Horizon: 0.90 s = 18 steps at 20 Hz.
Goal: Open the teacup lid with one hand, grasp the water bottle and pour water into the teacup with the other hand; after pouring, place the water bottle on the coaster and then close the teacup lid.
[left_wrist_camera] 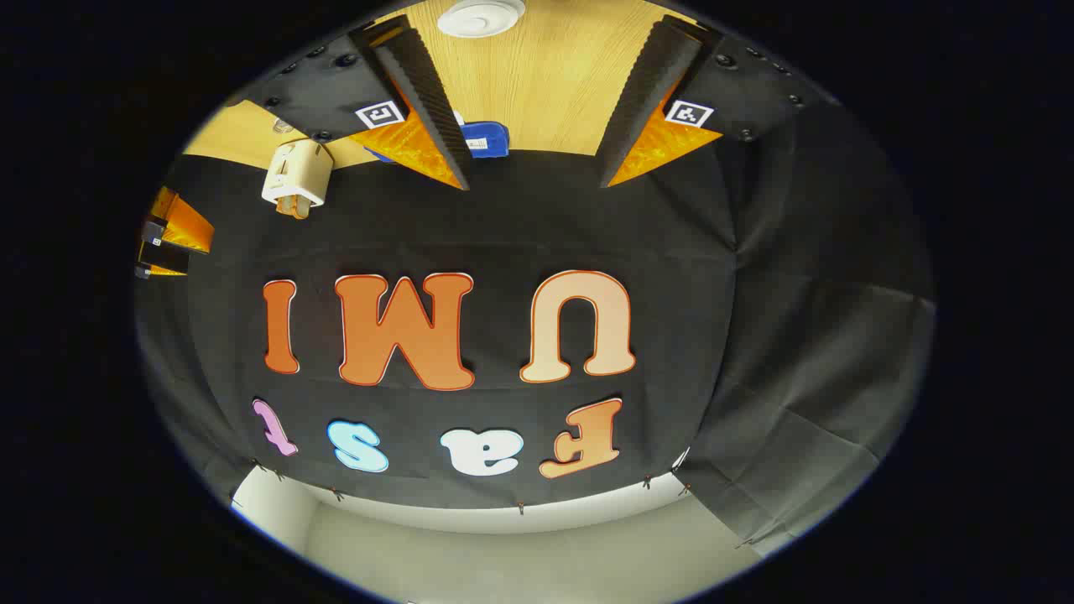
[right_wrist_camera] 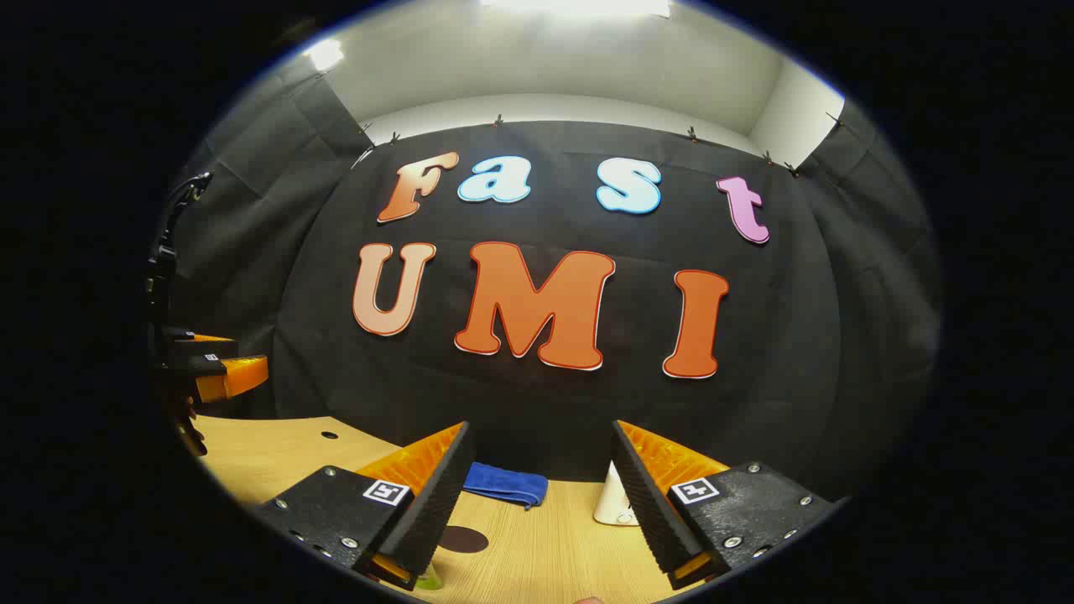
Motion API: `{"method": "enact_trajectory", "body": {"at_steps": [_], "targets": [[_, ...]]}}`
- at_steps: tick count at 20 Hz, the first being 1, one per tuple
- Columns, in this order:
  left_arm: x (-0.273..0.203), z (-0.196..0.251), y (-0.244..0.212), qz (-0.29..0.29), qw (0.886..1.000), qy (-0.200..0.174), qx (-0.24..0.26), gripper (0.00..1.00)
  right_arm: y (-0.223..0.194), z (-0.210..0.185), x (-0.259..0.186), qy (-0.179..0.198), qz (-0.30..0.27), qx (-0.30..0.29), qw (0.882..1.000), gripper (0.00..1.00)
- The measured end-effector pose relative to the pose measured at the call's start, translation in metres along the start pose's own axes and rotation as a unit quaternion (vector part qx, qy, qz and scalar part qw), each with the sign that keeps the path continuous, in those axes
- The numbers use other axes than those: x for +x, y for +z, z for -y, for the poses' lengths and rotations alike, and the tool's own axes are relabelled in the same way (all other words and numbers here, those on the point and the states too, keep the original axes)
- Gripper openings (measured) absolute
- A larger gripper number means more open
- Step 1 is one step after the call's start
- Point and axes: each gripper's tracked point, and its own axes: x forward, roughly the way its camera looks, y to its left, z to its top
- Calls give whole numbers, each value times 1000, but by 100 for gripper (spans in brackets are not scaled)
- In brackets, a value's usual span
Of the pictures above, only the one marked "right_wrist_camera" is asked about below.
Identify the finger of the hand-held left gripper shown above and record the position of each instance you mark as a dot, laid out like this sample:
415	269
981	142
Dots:
205	365
197	346

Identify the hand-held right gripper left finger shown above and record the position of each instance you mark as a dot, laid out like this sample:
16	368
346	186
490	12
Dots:
436	503

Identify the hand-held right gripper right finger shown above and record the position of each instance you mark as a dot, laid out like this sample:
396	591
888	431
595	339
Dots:
650	512

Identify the dark brown round coaster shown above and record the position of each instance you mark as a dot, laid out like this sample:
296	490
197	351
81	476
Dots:
466	539

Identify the white toaster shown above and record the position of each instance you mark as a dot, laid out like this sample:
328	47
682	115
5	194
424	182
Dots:
611	503

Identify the blue towel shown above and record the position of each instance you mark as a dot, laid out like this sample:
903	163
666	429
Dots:
503	484

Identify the ceiling light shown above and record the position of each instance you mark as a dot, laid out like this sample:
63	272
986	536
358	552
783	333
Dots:
325	54
579	7

